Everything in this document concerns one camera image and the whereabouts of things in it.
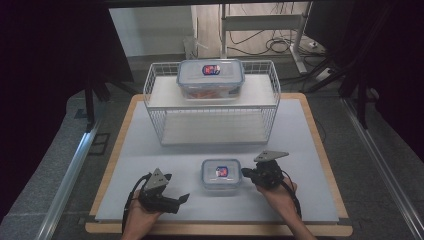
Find person's right hand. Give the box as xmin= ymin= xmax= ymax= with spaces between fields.
xmin=256 ymin=178 xmax=299 ymax=223

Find white desk frame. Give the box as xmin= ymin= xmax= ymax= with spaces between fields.
xmin=219 ymin=2 xmax=309 ymax=75

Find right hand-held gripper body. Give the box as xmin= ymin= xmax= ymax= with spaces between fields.
xmin=251 ymin=150 xmax=290 ymax=190

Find person's left hand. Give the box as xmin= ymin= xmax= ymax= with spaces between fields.
xmin=121 ymin=191 xmax=164 ymax=240

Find black floor cables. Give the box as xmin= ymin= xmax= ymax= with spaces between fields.
xmin=229 ymin=29 xmax=329 ymax=58

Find small clear food container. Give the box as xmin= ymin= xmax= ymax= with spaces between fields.
xmin=200 ymin=158 xmax=243 ymax=192

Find light grey table mat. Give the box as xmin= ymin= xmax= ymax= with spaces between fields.
xmin=94 ymin=98 xmax=340 ymax=224

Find large clear food container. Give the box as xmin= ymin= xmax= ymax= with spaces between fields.
xmin=176 ymin=58 xmax=246 ymax=100

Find aluminium rail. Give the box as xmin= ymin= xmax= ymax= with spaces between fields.
xmin=340 ymin=97 xmax=424 ymax=236
xmin=35 ymin=120 xmax=102 ymax=240

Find white power strip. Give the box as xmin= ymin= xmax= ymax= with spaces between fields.
xmin=314 ymin=67 xmax=335 ymax=83

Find white wire shelf rack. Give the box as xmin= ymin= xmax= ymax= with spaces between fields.
xmin=143 ymin=59 xmax=282 ymax=147

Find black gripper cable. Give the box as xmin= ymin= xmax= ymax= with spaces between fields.
xmin=281 ymin=171 xmax=303 ymax=220
xmin=121 ymin=172 xmax=152 ymax=234

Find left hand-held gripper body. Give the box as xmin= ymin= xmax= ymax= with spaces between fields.
xmin=139 ymin=168 xmax=181 ymax=214

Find black metal stand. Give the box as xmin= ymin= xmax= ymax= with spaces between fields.
xmin=339 ymin=64 xmax=372 ymax=130
xmin=83 ymin=75 xmax=112 ymax=132

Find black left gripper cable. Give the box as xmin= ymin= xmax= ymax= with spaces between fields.
xmin=121 ymin=172 xmax=152 ymax=234

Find translucent white bin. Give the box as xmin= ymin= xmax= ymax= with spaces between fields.
xmin=183 ymin=35 xmax=202 ymax=62

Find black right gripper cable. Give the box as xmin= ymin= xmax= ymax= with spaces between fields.
xmin=281 ymin=171 xmax=303 ymax=220

